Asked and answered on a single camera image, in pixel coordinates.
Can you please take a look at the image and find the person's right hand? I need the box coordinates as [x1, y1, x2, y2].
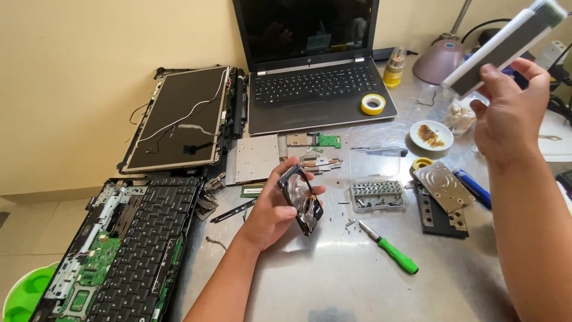
[470, 58, 551, 167]

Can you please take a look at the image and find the person's left hand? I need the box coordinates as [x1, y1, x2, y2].
[239, 156, 326, 252]

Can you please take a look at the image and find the hard disk drive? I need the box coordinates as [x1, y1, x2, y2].
[277, 164, 324, 237]

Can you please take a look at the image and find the white and grey box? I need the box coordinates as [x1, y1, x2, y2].
[442, 0, 568, 100]

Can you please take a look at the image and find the green memory module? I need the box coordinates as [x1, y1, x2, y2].
[240, 182, 267, 199]

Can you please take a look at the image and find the clear plastic bag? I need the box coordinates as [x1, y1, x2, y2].
[442, 96, 478, 136]

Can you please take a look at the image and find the silver optical drive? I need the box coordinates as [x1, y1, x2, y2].
[225, 134, 281, 186]

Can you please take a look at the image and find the copper heat pipe heatsink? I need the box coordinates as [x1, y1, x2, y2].
[299, 153, 344, 175]

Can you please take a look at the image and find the blue pen tool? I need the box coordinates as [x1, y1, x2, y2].
[453, 169, 492, 210]

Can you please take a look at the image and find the white power strip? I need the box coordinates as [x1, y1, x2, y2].
[534, 40, 568, 71]

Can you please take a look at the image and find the white dish with food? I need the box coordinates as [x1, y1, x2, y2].
[410, 120, 455, 152]

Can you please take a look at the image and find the silver hard drive cover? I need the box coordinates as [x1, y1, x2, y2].
[413, 161, 476, 214]

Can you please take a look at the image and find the pink desk lamp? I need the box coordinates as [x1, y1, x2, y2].
[412, 0, 473, 86]

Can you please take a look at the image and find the green circuit board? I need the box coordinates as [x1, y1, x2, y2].
[311, 133, 342, 149]

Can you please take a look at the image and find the clear screwdriver bit case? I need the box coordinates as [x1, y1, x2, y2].
[349, 148, 406, 213]

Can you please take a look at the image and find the black laptop battery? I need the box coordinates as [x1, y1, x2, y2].
[230, 68, 249, 139]

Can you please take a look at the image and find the black drive caddy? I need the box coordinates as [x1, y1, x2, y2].
[413, 181, 470, 239]

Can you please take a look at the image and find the yellow screwdriver set jar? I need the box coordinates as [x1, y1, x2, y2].
[383, 47, 407, 89]

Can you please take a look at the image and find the detached laptop screen panel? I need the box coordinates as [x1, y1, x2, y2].
[119, 66, 233, 174]

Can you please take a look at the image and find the disassembled black laptop base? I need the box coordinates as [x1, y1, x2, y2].
[29, 176, 205, 322]

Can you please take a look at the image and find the grey laptop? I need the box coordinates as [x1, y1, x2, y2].
[232, 0, 398, 136]

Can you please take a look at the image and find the black metal bracket strip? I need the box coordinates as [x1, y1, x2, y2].
[210, 199, 258, 224]

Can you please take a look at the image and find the laptop hinge bracket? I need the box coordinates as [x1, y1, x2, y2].
[194, 173, 227, 221]

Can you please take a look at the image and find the green handled screwdriver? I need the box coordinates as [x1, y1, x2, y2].
[356, 219, 419, 275]

